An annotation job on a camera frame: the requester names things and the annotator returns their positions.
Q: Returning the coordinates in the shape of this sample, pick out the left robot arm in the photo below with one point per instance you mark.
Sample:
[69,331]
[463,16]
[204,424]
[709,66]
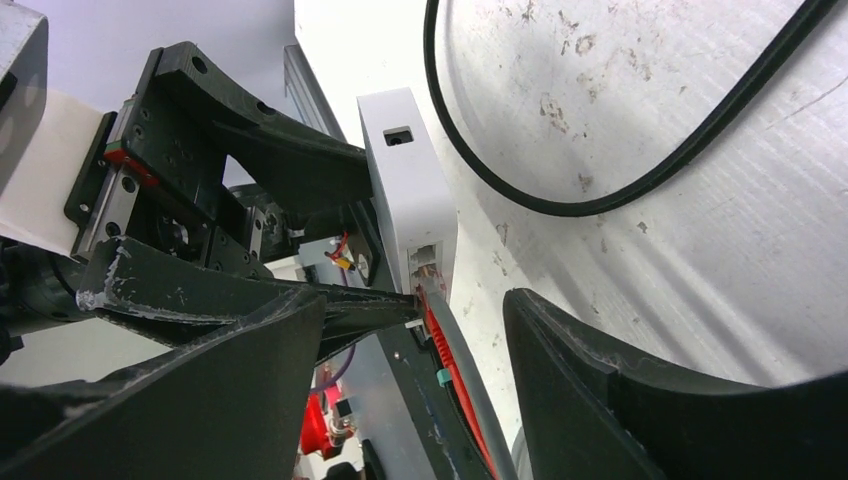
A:
[45,137]

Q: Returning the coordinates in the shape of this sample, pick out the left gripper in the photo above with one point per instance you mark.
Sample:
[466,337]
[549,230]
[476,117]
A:
[197,167]

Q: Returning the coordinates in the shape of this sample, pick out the white network switch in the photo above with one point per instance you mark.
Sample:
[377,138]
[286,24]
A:
[416,212]

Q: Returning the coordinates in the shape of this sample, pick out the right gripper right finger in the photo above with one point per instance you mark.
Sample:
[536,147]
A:
[595,407]

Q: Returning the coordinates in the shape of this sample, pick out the aluminium rail frame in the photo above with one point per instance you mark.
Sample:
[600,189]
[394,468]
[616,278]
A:
[303,89]

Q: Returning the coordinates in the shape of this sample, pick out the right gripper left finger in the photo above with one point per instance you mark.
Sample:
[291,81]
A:
[229,405]

